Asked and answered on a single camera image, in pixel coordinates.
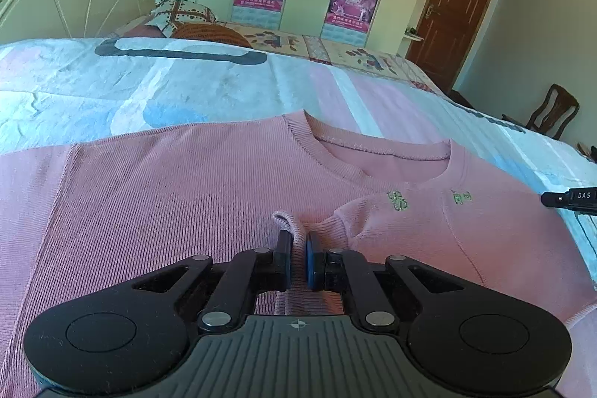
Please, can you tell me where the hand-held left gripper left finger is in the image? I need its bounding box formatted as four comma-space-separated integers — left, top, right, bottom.
132, 230, 294, 331

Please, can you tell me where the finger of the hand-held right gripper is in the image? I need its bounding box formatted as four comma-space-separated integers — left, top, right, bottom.
541, 191, 570, 209

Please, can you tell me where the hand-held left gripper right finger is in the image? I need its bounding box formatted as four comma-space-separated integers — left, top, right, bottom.
304, 232, 467, 329

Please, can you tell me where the pink knit sweater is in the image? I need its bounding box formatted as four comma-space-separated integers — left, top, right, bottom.
0, 110, 595, 398

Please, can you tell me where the wooden chair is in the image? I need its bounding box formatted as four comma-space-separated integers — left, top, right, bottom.
502, 83, 581, 141

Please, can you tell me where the brown wooden door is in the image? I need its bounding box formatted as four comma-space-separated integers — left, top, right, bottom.
404, 0, 505, 94

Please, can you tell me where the yellow printed bed sheet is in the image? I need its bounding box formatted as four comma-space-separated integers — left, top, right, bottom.
217, 20, 451, 97

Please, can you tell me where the orange striped cushion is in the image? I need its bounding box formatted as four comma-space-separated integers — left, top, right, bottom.
170, 22, 255, 50

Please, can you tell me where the patterned white pillow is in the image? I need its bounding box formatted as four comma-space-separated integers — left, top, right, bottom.
144, 0, 218, 38

